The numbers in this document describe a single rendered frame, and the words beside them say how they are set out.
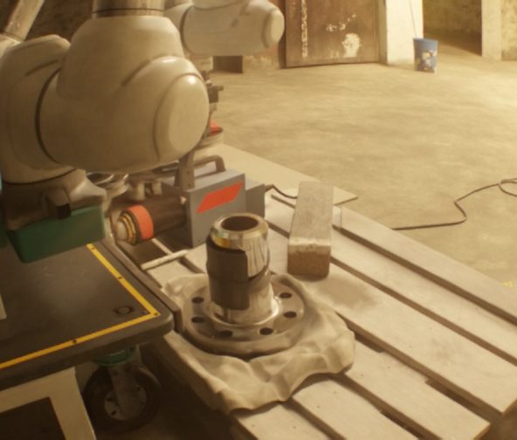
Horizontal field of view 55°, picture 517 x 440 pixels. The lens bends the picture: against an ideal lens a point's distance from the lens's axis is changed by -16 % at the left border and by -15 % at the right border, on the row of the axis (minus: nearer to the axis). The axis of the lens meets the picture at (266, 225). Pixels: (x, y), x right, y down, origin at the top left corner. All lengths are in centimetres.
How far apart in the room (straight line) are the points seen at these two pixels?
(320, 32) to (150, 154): 538
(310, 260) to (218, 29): 72
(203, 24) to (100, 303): 53
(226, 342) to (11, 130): 61
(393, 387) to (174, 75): 73
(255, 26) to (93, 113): 35
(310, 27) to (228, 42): 498
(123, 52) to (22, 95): 20
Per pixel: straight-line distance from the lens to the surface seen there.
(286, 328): 117
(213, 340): 115
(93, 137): 68
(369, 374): 114
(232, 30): 92
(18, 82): 81
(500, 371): 119
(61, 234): 86
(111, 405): 116
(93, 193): 87
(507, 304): 138
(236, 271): 112
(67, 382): 97
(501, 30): 921
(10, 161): 85
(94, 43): 68
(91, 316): 102
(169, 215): 156
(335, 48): 616
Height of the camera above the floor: 86
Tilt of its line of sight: 24 degrees down
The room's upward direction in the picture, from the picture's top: 1 degrees counter-clockwise
